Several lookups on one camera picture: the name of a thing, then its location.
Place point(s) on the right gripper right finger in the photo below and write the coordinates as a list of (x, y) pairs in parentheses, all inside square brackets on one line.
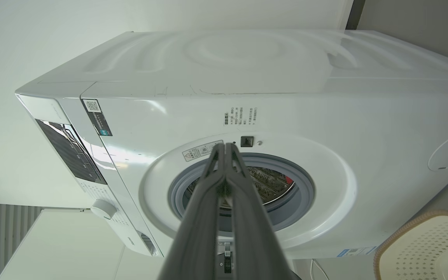
[(255, 241)]

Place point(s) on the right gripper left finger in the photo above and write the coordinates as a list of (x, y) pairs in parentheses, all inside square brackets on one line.
[(196, 233)]

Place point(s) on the red garment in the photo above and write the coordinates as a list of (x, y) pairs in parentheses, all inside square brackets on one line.
[(289, 180)]

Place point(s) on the stainless steel washing machine drum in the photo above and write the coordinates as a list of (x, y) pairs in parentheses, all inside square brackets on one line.
[(270, 186)]

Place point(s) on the white plastic control dial knob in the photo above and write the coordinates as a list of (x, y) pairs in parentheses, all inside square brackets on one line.
[(103, 209)]

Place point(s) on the cream perforated laundry basket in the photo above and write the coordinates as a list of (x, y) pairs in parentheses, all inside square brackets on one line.
[(434, 249)]

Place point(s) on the metal door hinge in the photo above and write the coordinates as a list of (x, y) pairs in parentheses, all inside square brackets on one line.
[(228, 264)]

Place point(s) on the grey rubber door gasket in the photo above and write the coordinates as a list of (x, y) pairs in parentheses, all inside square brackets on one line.
[(298, 210)]

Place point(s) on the grey warning sticker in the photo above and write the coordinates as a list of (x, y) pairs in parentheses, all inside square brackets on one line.
[(200, 151)]

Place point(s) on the black door latch socket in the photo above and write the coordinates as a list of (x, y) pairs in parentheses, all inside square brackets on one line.
[(247, 141)]

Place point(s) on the blue energy label sticker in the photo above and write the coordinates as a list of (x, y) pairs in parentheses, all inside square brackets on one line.
[(356, 251)]

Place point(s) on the printed text notice sticker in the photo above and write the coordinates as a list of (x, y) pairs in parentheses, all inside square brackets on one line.
[(240, 116)]

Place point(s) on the white cabinet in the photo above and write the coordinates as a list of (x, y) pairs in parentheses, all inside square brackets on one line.
[(64, 249)]

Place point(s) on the white front-load washing machine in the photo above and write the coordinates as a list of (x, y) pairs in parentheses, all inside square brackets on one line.
[(325, 116)]

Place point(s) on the dark QR code label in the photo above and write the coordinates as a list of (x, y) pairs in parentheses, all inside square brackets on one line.
[(99, 122)]

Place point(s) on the black glossy control panel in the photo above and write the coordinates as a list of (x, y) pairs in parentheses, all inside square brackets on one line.
[(72, 151)]

